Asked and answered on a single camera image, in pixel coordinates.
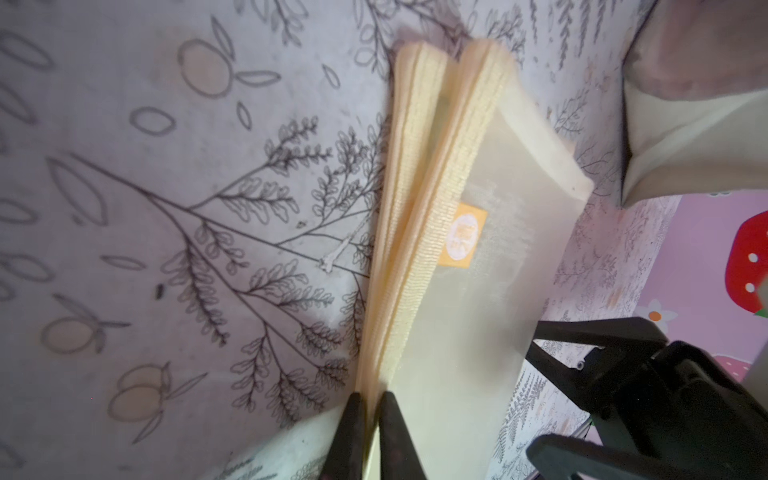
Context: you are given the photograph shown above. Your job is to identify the beige canvas bag orange handles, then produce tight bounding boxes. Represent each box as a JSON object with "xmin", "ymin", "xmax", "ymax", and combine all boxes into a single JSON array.
[{"xmin": 622, "ymin": 1, "xmax": 767, "ymax": 207}]

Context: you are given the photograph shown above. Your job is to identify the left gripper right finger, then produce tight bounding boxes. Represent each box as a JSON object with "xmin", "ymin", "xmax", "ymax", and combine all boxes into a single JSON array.
[{"xmin": 378, "ymin": 391, "xmax": 427, "ymax": 480}]

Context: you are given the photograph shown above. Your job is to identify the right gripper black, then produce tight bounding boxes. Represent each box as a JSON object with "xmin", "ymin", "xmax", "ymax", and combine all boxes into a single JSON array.
[{"xmin": 526, "ymin": 317, "xmax": 767, "ymax": 480}]

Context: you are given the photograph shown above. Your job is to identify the yellow-trim mesh pouch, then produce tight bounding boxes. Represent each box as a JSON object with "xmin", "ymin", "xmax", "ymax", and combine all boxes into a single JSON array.
[{"xmin": 356, "ymin": 40, "xmax": 593, "ymax": 479}]

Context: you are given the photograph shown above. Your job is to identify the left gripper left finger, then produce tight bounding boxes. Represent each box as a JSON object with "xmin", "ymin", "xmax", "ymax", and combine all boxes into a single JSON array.
[{"xmin": 318, "ymin": 392, "xmax": 365, "ymax": 480}]

